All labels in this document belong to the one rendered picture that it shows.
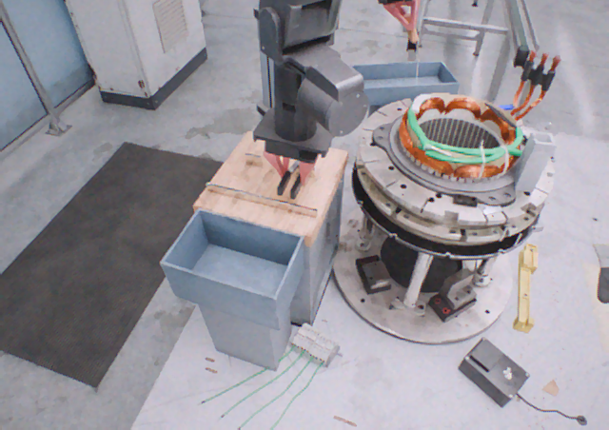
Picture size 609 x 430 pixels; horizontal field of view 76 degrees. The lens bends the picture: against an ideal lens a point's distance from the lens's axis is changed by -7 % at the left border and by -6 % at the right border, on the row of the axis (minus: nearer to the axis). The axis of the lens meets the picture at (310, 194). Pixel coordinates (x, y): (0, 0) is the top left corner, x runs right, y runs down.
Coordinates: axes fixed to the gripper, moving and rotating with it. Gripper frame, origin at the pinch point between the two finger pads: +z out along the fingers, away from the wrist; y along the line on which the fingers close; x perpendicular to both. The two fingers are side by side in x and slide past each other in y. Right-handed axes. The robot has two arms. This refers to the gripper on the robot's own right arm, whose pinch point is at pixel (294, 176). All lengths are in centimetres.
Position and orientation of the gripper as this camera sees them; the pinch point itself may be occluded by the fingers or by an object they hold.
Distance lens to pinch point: 62.2
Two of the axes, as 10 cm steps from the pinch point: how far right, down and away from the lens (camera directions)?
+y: 9.5, 2.5, -1.8
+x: 3.1, -6.8, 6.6
